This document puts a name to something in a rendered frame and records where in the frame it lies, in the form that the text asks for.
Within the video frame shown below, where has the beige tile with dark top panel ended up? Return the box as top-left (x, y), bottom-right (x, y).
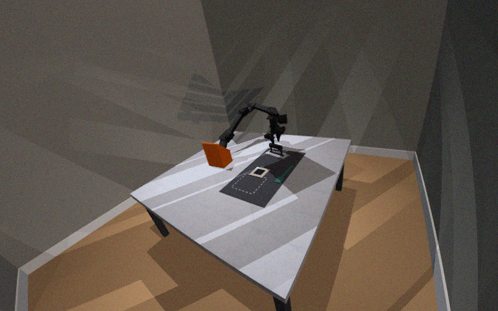
top-left (249, 167), bottom-right (270, 178)

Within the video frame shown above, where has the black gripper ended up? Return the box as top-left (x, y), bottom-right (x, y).
top-left (264, 124), bottom-right (281, 144)

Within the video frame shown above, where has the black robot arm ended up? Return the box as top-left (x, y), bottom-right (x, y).
top-left (219, 102), bottom-right (287, 148)

